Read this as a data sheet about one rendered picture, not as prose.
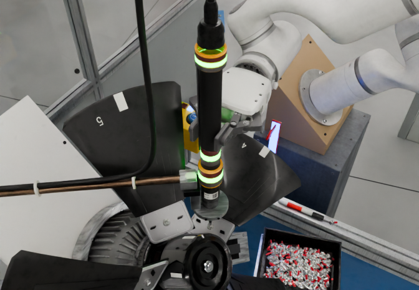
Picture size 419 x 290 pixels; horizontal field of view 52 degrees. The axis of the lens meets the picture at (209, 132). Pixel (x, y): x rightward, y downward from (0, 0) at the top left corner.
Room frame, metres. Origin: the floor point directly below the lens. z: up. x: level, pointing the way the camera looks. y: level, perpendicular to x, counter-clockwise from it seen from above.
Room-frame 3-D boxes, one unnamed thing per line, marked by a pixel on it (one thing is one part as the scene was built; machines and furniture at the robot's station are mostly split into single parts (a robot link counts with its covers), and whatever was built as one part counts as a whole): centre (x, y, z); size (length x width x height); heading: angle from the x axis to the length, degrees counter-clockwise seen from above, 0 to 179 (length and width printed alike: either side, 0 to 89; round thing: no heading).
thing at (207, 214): (0.48, 0.01, 1.31); 0.09 x 0.07 x 0.10; 96
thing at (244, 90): (0.58, -0.05, 1.46); 0.11 x 0.10 x 0.07; 151
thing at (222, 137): (0.48, -0.04, 1.46); 0.07 x 0.03 x 0.03; 151
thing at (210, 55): (0.49, 0.00, 1.61); 0.04 x 0.04 x 0.03
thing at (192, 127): (0.51, 0.02, 1.46); 0.07 x 0.03 x 0.03; 151
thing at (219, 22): (0.49, 0.00, 1.46); 0.04 x 0.04 x 0.46
